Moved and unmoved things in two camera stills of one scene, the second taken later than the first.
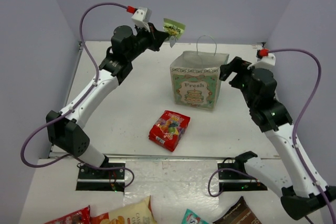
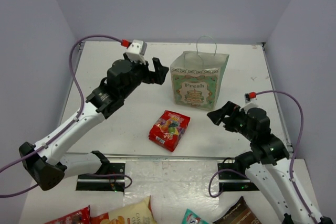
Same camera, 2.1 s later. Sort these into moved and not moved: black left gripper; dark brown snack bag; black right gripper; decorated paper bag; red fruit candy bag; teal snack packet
Moved: black right gripper; black left gripper
Not moved: dark brown snack bag; teal snack packet; red fruit candy bag; decorated paper bag
